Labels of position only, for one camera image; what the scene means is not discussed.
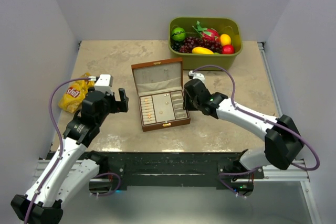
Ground brown jewelry box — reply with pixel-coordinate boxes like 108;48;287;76
131;58;191;132

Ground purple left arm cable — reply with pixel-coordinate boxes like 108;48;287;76
26;76;122;224

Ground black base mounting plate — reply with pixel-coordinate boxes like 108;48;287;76
80;151;264;196

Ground brown ring earring tray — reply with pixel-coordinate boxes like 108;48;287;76
139;90;191;127

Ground green toy melon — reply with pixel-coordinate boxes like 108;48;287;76
171;27;186;42

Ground green plastic fruit bin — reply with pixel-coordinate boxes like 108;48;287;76
168;17;243;70

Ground yellow toy mango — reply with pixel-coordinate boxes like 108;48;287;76
192;47;214;55

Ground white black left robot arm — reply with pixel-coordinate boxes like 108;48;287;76
11;88;129;223

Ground yellow potato chips bag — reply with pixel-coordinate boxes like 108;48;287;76
58;80;94;113

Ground purple toy grapes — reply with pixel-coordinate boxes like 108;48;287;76
171;37;223;54

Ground yellow orange toy lemon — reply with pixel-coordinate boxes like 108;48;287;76
220;34;232;46

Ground red toy apple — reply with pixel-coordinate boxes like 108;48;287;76
222;45;235;55

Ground aluminium frame rail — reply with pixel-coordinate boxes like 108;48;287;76
32;41;311;183

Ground pink toy dragon fruit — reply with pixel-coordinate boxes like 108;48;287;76
192;21;220;42

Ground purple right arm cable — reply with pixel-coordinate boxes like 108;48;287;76
188;65;321;199

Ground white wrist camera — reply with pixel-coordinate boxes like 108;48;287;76
93;74;114;95
188;70;205;82

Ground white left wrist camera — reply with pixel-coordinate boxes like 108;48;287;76
93;74;114;95

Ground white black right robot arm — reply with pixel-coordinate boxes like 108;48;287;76
183;79;304;178

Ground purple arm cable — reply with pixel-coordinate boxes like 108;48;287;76
188;65;321;199
26;76;122;224

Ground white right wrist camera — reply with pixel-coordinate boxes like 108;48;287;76
188;70;205;82

